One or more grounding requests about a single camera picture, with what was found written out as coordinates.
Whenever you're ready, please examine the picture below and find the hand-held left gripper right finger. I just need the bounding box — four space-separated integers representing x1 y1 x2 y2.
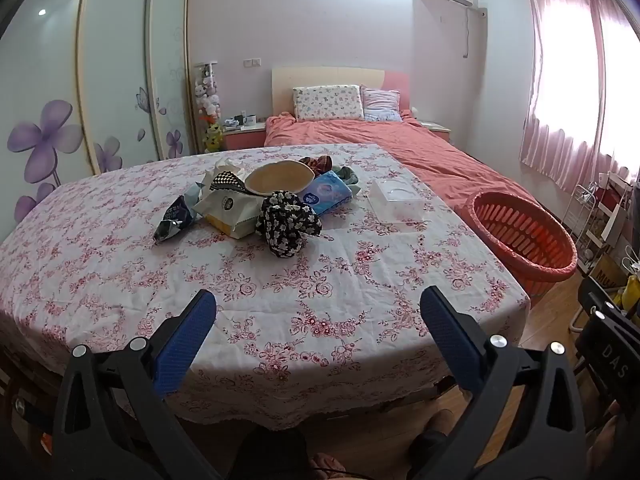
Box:
407 285 588 480

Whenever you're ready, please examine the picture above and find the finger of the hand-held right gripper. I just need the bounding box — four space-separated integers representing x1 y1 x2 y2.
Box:
577 275 640 333

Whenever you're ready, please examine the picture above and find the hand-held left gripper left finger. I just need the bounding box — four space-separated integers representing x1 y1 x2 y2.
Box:
52 289 221 480

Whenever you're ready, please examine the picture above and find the dark snack packet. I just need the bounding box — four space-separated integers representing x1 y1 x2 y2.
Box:
152 195 203 246

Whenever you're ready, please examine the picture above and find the orange plastic laundry basket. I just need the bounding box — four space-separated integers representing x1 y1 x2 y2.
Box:
465 191 578 306

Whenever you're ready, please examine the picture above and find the white and yellow paper bag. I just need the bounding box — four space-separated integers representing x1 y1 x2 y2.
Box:
192 191 266 240

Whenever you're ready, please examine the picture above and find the clear plastic box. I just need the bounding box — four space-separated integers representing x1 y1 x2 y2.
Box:
368 177 429 223

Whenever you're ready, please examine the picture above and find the black floral cloth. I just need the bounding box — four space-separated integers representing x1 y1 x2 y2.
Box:
255 190 323 260

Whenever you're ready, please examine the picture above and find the black and white checkered wrapper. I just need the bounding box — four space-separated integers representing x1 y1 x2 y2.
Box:
210 170 248 193

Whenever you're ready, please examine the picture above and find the white tissue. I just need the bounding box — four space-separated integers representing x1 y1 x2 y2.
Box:
202 157 246 186

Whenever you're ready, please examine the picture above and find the beige round hat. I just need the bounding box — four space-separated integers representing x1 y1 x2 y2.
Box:
245 161 316 197

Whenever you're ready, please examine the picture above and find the blue tissue packet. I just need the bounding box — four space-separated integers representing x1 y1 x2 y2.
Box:
301 170 355 217

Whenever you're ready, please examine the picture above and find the pale green cloth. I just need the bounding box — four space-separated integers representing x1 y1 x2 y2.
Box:
332 164 362 195

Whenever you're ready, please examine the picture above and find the red-brown patterned cloth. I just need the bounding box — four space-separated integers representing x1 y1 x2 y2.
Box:
299 155 335 175

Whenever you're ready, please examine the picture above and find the cardboard box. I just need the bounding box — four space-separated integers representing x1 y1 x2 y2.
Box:
589 252 626 286

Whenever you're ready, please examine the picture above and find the person's brown shoe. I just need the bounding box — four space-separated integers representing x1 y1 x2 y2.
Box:
417 407 455 443

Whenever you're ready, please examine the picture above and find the person's right leg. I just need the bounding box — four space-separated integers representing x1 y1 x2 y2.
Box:
407 432 451 480

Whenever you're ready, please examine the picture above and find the person's leg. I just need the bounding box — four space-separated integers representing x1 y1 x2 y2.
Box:
407 432 451 480
234 425 310 480

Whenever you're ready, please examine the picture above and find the floral tablecloth table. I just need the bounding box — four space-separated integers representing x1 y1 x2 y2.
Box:
0 144 532 431

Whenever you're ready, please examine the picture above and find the person's left leg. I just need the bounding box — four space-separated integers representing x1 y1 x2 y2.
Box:
234 425 310 480

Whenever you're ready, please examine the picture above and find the pink curtain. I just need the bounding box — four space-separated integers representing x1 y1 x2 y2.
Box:
519 0 640 193

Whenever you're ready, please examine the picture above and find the pink and cream nightstand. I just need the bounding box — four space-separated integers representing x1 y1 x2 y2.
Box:
221 122 267 152
417 120 452 147

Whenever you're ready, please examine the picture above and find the bed with salmon duvet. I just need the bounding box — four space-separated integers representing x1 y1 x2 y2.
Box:
263 108 546 211

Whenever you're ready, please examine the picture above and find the striped pink pillow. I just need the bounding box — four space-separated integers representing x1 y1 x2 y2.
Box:
361 87 403 122

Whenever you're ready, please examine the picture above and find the clear tube of plush toys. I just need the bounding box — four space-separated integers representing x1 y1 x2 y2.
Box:
194 61 221 126

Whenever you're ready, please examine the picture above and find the floral pillow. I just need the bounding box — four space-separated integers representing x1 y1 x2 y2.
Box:
292 85 366 122

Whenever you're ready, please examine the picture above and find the wardrobe with purple flower doors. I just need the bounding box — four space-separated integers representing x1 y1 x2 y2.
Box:
0 0 196 241

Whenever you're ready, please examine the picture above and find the cream and pink bed headboard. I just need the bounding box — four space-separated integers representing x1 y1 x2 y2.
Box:
271 66 411 113

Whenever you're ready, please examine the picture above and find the white wire rack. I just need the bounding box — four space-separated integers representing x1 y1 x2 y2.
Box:
562 172 603 261

